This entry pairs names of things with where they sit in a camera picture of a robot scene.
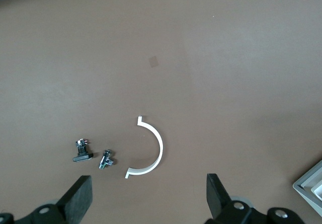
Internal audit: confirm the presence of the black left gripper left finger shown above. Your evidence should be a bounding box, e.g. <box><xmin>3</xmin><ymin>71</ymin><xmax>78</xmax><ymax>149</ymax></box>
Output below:
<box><xmin>15</xmin><ymin>175</ymin><xmax>93</xmax><ymax>224</ymax></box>

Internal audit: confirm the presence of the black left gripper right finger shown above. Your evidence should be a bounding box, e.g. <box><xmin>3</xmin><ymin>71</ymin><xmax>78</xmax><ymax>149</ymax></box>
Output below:
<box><xmin>206</xmin><ymin>173</ymin><xmax>255</xmax><ymax>224</ymax></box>

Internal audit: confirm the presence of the white drawer cabinet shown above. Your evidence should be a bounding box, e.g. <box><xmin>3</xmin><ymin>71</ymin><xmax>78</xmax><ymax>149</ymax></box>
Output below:
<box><xmin>293</xmin><ymin>160</ymin><xmax>322</xmax><ymax>209</ymax></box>

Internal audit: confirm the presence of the small metal valve fitting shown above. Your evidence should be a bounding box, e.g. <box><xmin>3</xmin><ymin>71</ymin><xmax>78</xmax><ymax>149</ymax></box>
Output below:
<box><xmin>99</xmin><ymin>148</ymin><xmax>115</xmax><ymax>171</ymax></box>

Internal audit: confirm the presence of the black switch component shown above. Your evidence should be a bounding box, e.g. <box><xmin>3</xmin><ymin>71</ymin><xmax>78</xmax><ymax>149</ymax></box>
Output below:
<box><xmin>72</xmin><ymin>138</ymin><xmax>94</xmax><ymax>163</ymax></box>

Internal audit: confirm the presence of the white half ring part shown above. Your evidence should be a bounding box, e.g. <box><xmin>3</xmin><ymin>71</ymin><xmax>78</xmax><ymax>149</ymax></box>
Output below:
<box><xmin>125</xmin><ymin>115</ymin><xmax>164</xmax><ymax>180</ymax></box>

